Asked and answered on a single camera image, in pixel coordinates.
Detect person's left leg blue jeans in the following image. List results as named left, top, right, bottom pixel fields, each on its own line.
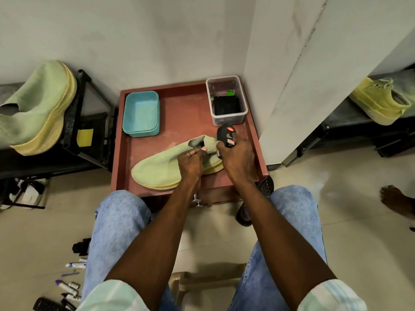
left=79, top=190, right=179, bottom=311

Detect black sandal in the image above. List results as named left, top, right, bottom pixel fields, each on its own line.
left=235, top=203, right=253, bottom=227

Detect light green knit shoe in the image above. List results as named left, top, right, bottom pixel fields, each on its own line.
left=131, top=135, right=225, bottom=191

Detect person's left hand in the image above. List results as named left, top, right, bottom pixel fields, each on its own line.
left=177, top=146, right=208, bottom=183

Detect red-brown wooden tray table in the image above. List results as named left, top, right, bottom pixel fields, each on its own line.
left=110, top=80, right=270, bottom=204

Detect person's left forearm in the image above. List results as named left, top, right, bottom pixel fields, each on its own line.
left=104, top=177, right=202, bottom=303

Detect beige plastic stool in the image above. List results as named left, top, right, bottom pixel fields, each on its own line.
left=168, top=263, right=247, bottom=311

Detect group of white tubes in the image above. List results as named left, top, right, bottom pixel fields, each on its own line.
left=54, top=258, right=88, bottom=309

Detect person's right forearm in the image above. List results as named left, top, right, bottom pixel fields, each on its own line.
left=231, top=178, right=338, bottom=309

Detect black metal bench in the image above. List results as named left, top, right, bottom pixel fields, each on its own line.
left=281, top=63, right=415, bottom=167

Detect person's right leg blue jeans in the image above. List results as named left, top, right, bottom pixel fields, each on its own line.
left=228, top=185, right=328, bottom=311

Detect black cylindrical bottle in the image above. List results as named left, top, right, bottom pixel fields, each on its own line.
left=33, top=297, right=70, bottom=311

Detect white and black shoe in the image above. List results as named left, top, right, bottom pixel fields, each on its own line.
left=0, top=178, right=49, bottom=211

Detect black handheld tool red label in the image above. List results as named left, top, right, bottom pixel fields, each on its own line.
left=217, top=123, right=236, bottom=149

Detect large green shoe yellow sole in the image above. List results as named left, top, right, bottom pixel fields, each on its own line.
left=0, top=60, right=78, bottom=156

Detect person's leg blue jeans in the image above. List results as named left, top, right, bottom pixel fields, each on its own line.
left=79, top=190, right=179, bottom=311
left=228, top=185, right=328, bottom=311

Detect black metal rack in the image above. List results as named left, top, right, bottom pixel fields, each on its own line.
left=0, top=69, right=118, bottom=180

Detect person's right hand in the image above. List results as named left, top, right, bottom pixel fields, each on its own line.
left=216, top=136, right=257, bottom=184

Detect yellow-green shoe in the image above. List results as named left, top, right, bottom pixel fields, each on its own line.
left=349, top=76, right=412, bottom=126

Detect yellow sticky note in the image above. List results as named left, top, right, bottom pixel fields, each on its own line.
left=77, top=129, right=94, bottom=148

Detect black box in container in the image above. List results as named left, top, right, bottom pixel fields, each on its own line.
left=212, top=95, right=242, bottom=116

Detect teal plastic tray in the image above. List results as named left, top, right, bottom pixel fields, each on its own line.
left=122, top=91, right=161, bottom=138

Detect black small device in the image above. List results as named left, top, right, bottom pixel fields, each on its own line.
left=72, top=238, right=92, bottom=257

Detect clear plastic container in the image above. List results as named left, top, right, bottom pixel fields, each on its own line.
left=206, top=76, right=249, bottom=127

